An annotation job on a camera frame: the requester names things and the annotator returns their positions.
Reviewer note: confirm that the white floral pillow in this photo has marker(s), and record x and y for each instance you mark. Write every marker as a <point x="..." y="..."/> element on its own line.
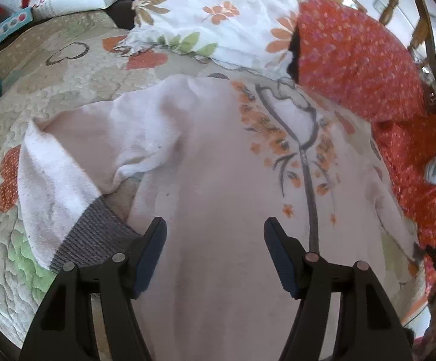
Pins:
<point x="252" y="34"/>

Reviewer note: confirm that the pink sweatshirt with floral print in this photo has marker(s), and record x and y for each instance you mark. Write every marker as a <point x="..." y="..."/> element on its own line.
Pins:
<point x="215" y="157"/>

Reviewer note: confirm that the red floral blanket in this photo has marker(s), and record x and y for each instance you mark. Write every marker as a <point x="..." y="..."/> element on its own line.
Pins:
<point x="406" y="148"/>

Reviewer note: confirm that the light blue dotted box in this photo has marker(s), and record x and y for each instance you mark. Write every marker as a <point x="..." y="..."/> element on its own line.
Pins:
<point x="15" y="22"/>

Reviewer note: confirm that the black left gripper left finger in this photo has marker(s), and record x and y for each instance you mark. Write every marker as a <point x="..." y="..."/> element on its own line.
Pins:
<point x="86" y="302"/>

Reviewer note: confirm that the red floral pillow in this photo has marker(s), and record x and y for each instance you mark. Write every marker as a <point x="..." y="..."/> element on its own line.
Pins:
<point x="351" y="59"/>

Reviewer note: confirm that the quilted patchwork bedspread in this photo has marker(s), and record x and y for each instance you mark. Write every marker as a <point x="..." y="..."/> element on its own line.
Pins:
<point x="71" y="61"/>

